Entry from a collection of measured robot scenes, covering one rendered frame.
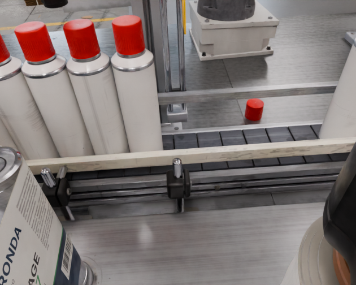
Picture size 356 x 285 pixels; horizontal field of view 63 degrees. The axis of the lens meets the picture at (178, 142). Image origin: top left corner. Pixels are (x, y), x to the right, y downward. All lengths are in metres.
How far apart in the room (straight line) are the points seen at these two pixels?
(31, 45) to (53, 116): 0.09
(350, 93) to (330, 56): 0.45
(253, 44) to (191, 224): 0.57
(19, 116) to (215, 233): 0.28
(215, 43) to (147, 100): 0.45
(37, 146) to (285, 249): 0.34
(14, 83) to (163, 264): 0.27
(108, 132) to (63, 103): 0.07
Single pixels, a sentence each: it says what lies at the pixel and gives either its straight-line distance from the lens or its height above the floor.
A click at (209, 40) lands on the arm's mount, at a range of 0.79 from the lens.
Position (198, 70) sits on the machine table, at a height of 0.83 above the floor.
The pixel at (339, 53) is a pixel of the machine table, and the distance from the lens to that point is 0.92.
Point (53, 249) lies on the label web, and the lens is 0.26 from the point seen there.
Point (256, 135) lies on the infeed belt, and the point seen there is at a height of 0.88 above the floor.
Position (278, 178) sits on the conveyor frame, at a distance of 0.47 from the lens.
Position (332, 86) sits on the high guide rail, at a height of 0.96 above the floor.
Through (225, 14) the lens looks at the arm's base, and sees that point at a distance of 0.79.
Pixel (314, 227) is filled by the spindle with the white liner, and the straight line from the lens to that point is 0.17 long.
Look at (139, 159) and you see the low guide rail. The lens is 0.41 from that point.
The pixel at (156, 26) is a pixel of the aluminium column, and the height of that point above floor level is 1.03.
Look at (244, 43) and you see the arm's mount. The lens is 0.82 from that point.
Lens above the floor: 1.20
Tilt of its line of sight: 43 degrees down
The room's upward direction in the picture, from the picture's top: 3 degrees counter-clockwise
